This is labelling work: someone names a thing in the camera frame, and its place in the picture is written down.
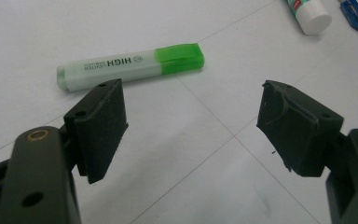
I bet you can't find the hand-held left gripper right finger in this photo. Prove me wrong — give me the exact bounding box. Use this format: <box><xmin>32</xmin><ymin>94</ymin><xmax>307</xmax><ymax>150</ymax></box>
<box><xmin>255</xmin><ymin>79</ymin><xmax>345</xmax><ymax>178</ymax></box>

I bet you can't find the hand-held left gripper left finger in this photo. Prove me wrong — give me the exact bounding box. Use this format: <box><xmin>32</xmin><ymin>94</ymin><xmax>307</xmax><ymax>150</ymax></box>
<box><xmin>62</xmin><ymin>77</ymin><xmax>130</xmax><ymax>185</ymax></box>

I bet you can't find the green highlighter pen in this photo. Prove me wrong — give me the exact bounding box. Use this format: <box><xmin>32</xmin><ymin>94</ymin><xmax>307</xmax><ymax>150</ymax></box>
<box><xmin>56</xmin><ymin>42</ymin><xmax>205</xmax><ymax>92</ymax></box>

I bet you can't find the blue pen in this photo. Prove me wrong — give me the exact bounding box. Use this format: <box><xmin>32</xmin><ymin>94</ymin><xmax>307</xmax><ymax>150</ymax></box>
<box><xmin>338</xmin><ymin>0</ymin><xmax>358</xmax><ymax>39</ymax></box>

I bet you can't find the white table cover board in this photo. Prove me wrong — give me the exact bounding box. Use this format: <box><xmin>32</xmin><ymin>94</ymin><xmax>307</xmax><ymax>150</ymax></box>
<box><xmin>0</xmin><ymin>0</ymin><xmax>358</xmax><ymax>224</ymax></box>

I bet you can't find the white glue stick green label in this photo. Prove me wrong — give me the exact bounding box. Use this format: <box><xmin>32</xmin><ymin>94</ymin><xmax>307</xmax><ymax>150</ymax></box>
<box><xmin>283</xmin><ymin>0</ymin><xmax>333</xmax><ymax>35</ymax></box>

